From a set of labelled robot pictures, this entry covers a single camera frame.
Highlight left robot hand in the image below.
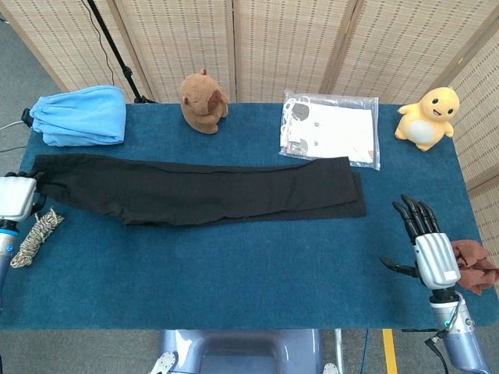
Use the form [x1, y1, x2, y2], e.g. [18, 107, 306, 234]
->
[0, 170, 48, 223]

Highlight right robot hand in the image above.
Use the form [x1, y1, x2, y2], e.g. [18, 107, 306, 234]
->
[380, 193, 461, 290]

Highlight black trousers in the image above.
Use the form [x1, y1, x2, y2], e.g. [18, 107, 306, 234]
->
[34, 153, 367, 227]

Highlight brown crumpled cloth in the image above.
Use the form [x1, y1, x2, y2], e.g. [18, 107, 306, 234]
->
[450, 240, 499, 296]

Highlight yellow floor tape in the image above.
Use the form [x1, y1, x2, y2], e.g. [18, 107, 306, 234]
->
[381, 329, 399, 374]

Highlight light blue folded fleece cloth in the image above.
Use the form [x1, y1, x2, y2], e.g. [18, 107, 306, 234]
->
[30, 84, 127, 148]

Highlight white table leg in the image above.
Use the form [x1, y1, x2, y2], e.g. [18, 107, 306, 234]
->
[334, 329, 345, 374]

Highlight yellow dinosaur plush toy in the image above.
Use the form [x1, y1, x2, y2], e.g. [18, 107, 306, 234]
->
[394, 86, 461, 153]

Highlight clear bag with white garment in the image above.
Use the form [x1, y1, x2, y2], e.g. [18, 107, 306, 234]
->
[278, 89, 381, 171]

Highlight black tripod stand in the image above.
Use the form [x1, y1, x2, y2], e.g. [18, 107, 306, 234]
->
[86, 0, 159, 104]

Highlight blue carpet table cover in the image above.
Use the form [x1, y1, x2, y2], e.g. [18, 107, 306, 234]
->
[0, 102, 499, 332]

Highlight brown capybara plush toy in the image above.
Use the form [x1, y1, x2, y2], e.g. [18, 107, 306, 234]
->
[180, 68, 230, 136]

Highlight blue-grey robot torso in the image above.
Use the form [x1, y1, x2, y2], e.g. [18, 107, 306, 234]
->
[150, 329, 324, 374]

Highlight beige striped rope bundle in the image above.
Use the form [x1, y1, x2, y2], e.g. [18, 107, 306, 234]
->
[9, 207, 65, 270]

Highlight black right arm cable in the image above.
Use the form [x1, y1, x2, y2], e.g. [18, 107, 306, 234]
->
[424, 334, 451, 374]

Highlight blue cable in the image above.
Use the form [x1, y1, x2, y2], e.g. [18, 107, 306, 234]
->
[360, 329, 370, 374]

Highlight thin black hanging cable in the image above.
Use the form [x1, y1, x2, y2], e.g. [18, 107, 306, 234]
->
[80, 0, 115, 87]

